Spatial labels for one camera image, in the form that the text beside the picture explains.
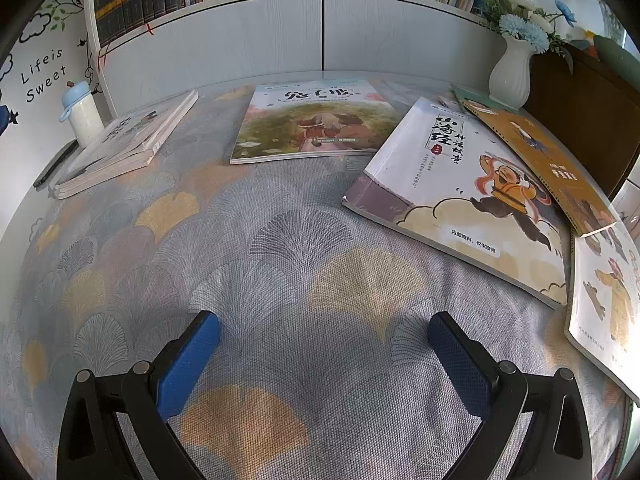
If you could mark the brown wooden cabinet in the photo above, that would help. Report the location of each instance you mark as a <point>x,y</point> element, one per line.
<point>585,125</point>

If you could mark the dark green rounded object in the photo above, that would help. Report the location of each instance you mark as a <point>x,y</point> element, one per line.
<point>617,60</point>

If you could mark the blue and white artificial flowers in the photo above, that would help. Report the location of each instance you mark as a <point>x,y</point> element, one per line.
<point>530,20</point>

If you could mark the white bookshelf cabinet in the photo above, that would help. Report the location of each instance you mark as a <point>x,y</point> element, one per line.
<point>275,35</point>

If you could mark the leaf patterned tablecloth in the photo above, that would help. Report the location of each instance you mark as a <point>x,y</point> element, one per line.
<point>275,260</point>

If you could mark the ochre cover book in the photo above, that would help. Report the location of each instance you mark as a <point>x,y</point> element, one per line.
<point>540,160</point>

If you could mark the green leaves wall sticker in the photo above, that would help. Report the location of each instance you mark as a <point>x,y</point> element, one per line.
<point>65,2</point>

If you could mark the teal cover book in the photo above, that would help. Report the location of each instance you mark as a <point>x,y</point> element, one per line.
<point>470,94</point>

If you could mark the wall lettering sticker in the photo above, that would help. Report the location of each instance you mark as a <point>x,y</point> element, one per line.
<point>45,80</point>

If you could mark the white book with monkey warrior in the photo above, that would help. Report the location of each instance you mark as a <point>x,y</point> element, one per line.
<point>465,200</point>

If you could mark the white bottle with blue cap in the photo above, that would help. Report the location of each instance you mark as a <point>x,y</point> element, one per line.
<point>82,115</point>

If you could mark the green illustrated book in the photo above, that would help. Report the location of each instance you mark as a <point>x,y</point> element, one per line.
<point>310,120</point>

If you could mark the cloud outline wall sticker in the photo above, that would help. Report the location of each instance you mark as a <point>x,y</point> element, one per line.
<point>32,25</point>
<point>5,71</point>

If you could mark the pile of books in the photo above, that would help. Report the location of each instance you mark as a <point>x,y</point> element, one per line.
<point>125,145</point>

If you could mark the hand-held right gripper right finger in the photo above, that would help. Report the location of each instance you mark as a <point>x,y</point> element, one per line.
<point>460,365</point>

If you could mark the white book with yellow-robed figure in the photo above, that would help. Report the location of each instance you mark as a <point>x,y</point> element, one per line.
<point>610,300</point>

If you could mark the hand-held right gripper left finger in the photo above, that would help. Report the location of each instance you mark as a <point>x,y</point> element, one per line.
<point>187,365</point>

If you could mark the black pen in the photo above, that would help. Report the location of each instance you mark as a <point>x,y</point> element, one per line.
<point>55,165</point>

